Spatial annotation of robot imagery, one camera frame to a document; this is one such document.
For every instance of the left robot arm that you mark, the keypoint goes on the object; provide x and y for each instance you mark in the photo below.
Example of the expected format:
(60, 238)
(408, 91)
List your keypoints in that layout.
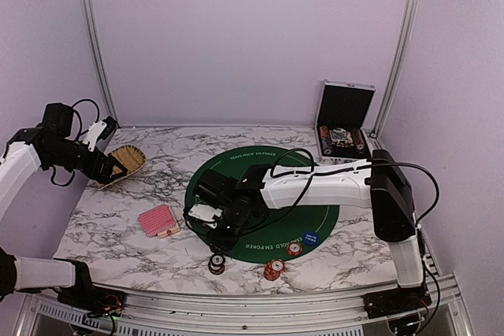
(47, 146)

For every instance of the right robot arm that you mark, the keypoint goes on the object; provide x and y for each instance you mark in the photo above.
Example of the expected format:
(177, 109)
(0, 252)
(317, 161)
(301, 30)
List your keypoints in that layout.
(376, 183)

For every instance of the blue small blind button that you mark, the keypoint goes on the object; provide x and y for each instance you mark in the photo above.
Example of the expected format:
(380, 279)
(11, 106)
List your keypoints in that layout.
(311, 238)

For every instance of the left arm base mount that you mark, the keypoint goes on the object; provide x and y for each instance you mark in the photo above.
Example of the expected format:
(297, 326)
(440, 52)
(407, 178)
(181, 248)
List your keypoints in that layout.
(97, 301)

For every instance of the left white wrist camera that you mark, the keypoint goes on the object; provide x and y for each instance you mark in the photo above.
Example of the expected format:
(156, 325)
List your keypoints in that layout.
(99, 130)

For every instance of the right aluminium frame post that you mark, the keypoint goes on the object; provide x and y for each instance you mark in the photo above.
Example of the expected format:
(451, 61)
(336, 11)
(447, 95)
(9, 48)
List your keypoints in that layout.
(405, 32)

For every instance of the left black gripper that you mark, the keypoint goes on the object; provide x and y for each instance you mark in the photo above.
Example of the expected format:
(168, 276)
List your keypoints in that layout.
(101, 176)

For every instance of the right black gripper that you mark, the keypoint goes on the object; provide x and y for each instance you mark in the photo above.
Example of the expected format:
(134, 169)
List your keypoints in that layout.
(224, 242)

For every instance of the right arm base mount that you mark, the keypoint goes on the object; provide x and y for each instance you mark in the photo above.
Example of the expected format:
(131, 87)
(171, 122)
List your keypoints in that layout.
(395, 301)

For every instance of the black poker chip stack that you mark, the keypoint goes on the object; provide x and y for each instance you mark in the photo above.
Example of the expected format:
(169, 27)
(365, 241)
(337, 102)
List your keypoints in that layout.
(216, 264)

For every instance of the aluminium poker chip case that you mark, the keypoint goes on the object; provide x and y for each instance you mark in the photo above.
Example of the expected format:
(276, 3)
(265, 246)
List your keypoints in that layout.
(341, 113)

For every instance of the red playing card deck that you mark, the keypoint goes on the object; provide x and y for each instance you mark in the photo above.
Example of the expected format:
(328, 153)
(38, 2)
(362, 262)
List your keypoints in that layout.
(159, 222)

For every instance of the left aluminium frame post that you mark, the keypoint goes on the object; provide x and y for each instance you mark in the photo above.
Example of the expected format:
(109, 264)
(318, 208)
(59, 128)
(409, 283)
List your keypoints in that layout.
(97, 58)

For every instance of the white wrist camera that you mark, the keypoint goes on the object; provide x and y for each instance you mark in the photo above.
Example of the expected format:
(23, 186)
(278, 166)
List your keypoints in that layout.
(99, 130)
(205, 214)

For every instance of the red poker chip stack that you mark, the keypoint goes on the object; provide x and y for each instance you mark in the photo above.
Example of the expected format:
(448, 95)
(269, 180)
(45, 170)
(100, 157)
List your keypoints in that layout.
(274, 269)

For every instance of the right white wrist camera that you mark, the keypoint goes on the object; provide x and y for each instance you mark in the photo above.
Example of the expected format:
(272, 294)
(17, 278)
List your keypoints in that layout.
(205, 214)

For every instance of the round green poker mat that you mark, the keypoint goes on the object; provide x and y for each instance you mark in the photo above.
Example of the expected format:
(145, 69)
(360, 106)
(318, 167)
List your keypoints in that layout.
(279, 227)

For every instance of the woven bamboo tray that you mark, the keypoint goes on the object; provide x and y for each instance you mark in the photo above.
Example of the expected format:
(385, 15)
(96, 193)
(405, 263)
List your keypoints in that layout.
(131, 157)

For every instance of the front aluminium rail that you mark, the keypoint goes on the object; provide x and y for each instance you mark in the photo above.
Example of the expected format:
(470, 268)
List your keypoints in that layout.
(154, 313)

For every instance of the aluminium frame post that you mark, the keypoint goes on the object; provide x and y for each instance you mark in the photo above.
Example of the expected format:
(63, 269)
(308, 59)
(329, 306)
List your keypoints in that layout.
(97, 58)
(405, 32)

